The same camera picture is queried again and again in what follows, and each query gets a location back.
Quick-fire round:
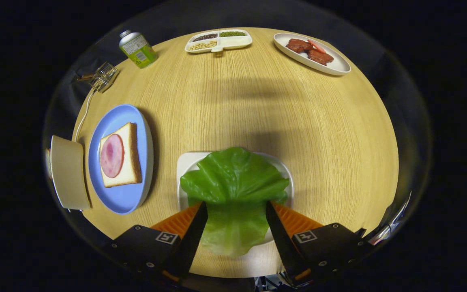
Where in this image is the white divided dish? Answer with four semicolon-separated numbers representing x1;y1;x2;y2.
184;29;253;54

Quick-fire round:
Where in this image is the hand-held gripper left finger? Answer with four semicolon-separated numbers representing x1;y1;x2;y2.
111;201;209;283

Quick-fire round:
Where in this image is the green and silver bottle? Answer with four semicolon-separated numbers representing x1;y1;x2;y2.
119;30;158;69

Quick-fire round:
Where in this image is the white oval plate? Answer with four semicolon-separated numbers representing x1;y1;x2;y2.
273;32;351;76

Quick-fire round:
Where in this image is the pink sausage slice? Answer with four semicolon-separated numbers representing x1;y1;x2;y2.
307;39;327;54

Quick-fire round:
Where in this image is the pile of yellow soybeans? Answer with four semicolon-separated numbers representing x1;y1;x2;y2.
188;41;218;51

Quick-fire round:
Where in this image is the white toaster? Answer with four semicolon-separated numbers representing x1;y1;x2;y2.
46;135;92;211

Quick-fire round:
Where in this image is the brown meat slice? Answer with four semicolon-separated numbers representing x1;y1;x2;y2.
307;49;334;66
285;38;314;53

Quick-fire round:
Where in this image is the white bread slice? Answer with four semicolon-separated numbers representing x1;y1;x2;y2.
99;122;143;188

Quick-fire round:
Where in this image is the wire mesh basket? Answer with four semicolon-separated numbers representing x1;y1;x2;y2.
90;62;119;93

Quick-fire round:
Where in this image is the white power cable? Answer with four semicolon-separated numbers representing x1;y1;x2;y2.
73;89;96;142

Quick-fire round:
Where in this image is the white square plate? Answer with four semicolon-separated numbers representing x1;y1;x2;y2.
176;151;295;248

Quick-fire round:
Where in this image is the green lettuce leaf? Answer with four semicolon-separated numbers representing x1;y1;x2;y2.
180;147;290;258

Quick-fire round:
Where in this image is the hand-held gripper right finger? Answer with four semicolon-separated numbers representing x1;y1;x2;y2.
265;201;375;287

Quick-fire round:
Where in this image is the pink ham slice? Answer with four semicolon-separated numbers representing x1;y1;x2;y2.
100;134;125;179

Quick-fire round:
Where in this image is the blue plate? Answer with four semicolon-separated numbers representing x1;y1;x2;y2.
88;104;154;215

